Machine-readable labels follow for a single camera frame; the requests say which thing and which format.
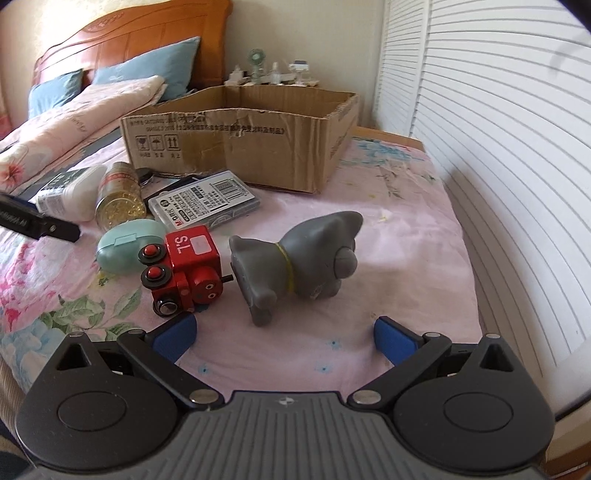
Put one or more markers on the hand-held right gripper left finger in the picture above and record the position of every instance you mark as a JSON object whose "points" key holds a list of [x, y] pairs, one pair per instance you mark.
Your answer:
{"points": [[178, 334]]}

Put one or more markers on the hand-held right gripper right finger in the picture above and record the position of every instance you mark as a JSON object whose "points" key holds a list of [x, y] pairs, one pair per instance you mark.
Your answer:
{"points": [[392, 339]]}

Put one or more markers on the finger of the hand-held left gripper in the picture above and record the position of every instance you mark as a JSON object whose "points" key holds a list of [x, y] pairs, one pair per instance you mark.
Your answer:
{"points": [[41, 224]]}

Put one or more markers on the white floral wipes canister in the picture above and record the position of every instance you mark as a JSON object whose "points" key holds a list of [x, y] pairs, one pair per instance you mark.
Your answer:
{"points": [[74, 194]]}

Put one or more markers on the red toy train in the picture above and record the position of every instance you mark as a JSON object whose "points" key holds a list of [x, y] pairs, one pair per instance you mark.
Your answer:
{"points": [[189, 258]]}

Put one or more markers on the glass jar with gold contents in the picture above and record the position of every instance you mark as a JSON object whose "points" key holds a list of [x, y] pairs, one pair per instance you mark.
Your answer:
{"points": [[117, 203]]}

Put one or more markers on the mint green oval case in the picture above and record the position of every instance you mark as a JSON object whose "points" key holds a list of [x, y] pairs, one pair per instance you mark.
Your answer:
{"points": [[120, 244]]}

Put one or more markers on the small round clear jar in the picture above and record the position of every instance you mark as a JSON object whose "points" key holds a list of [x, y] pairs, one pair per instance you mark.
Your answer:
{"points": [[145, 176]]}

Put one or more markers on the clear plastic refill case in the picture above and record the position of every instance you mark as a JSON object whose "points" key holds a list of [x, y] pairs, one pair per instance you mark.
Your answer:
{"points": [[207, 198]]}

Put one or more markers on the brown cardboard box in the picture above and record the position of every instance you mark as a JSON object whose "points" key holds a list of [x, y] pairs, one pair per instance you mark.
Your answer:
{"points": [[277, 147]]}

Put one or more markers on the pink folded quilt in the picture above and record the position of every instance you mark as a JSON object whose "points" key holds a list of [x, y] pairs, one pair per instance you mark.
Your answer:
{"points": [[69, 124]]}

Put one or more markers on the small blue pillow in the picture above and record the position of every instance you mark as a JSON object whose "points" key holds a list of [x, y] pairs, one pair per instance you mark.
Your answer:
{"points": [[53, 92]]}

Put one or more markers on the large blue pillow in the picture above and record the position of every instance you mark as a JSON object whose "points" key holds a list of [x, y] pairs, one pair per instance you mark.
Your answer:
{"points": [[152, 64]]}

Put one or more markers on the wooden bed headboard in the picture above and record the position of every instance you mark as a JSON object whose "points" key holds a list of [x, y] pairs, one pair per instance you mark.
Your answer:
{"points": [[138, 27]]}

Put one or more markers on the white louvered wardrobe door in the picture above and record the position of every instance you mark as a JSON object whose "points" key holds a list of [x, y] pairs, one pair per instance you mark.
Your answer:
{"points": [[485, 115]]}

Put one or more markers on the white charger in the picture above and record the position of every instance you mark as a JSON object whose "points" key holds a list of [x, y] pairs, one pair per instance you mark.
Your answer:
{"points": [[237, 76]]}

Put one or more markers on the small green desk fan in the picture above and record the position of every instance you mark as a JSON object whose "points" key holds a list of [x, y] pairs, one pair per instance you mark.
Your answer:
{"points": [[254, 60]]}

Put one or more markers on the clear spray bottle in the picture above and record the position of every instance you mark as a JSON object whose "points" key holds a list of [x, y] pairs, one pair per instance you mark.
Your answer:
{"points": [[275, 73]]}

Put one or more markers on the white desk gadget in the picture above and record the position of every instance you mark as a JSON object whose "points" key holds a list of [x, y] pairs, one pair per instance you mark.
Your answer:
{"points": [[298, 69]]}

